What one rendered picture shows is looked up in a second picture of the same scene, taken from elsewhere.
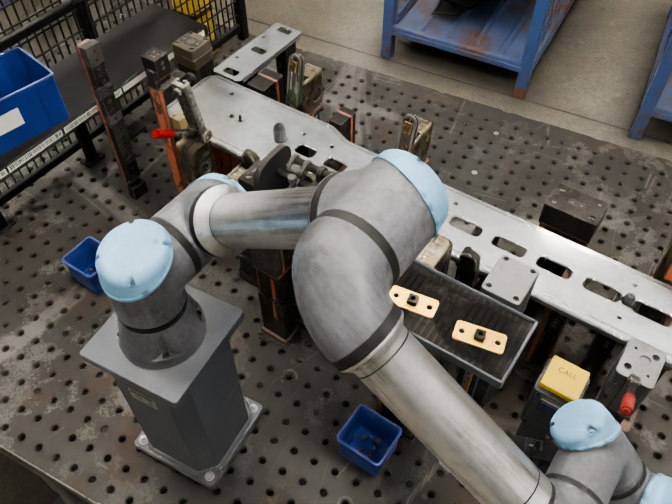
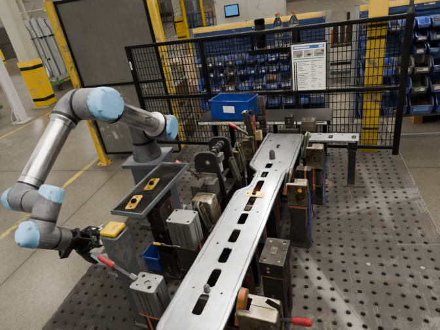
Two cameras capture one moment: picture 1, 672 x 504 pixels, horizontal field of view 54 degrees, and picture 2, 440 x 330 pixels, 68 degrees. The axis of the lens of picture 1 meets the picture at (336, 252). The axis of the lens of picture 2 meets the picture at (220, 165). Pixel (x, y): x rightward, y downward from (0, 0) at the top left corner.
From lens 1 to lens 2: 1.52 m
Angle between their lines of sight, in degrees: 64
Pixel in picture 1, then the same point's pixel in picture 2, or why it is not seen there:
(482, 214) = (253, 222)
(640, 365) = (143, 281)
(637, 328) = (186, 296)
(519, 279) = (181, 218)
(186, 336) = (138, 154)
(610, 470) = (31, 198)
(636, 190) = not seen: outside the picture
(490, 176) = (372, 273)
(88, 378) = (180, 188)
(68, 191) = not seen: hidden behind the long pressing
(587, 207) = (273, 255)
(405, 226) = (79, 97)
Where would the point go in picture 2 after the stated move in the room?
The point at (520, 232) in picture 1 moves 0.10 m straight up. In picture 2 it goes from (246, 238) to (243, 215)
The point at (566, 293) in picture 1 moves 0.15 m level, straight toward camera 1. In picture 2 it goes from (206, 262) to (166, 257)
